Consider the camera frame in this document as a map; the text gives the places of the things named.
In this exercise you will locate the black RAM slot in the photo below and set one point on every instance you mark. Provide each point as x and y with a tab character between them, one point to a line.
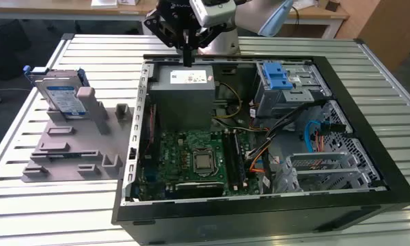
230	159

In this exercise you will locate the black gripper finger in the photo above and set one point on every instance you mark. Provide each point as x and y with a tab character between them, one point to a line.
167	30
212	33

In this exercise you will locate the black graphics card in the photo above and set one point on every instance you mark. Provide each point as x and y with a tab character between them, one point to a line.
199	188

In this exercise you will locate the green motherboard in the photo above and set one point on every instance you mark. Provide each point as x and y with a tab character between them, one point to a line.
172	139

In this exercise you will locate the metal disk bay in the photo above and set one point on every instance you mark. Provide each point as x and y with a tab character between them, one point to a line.
287	179

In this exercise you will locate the hard disk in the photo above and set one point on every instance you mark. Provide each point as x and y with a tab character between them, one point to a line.
62	100

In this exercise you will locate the wooden desk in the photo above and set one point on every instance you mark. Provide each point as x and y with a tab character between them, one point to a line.
72	10

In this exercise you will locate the wooden cabinet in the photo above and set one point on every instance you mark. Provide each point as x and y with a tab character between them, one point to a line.
390	30

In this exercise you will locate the dark bin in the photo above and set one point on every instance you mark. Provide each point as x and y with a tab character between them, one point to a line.
7	51

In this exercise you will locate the silver CPU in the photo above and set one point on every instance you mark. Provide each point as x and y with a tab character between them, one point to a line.
203	162

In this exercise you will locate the grey parts rack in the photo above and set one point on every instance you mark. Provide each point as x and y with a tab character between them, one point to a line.
82	143

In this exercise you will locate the grey power supply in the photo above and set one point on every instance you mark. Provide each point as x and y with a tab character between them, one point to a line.
182	107

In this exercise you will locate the blue plastic drive latch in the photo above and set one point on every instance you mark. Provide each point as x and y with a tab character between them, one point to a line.
278	77

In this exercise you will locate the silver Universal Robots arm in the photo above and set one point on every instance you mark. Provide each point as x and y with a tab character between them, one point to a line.
226	43

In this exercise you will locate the white box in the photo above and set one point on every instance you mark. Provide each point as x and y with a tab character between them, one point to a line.
128	2
104	3

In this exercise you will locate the metal optical drive cage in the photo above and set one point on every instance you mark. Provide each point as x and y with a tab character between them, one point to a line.
294	97

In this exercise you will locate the black RAM stick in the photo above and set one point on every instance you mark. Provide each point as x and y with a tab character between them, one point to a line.
240	159

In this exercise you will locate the small black block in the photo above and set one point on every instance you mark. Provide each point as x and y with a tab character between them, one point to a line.
334	6

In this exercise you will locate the black PC case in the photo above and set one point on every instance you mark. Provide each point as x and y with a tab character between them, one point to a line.
260	212

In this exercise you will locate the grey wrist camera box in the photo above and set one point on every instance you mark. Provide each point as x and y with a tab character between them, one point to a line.
215	12

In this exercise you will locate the CPU socket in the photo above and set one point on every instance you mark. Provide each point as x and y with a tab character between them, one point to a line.
206	174

